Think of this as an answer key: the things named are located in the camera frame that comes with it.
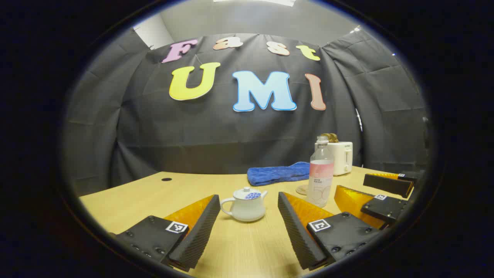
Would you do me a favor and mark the black backdrop cloth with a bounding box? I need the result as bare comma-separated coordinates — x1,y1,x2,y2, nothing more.
62,29,431,197

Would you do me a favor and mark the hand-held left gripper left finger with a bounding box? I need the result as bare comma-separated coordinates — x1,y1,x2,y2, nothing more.
110,194,221,273

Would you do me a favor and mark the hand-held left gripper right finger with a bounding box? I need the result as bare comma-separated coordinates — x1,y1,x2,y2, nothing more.
277,192,386,271

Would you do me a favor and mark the white ceramic teacup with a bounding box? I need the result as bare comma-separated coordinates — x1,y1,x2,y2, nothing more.
220,188,268,222

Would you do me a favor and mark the clear pink-label water bottle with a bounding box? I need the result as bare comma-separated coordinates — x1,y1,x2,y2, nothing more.
308,136,335,208

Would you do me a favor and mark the white toaster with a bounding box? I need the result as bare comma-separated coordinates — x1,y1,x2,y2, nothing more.
315,141,354,176

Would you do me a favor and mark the white blue-patterned teacup lid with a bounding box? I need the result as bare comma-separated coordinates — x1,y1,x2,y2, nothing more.
233,187,263,200

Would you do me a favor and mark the blue folded towel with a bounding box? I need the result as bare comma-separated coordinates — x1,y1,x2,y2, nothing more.
247,161,311,186

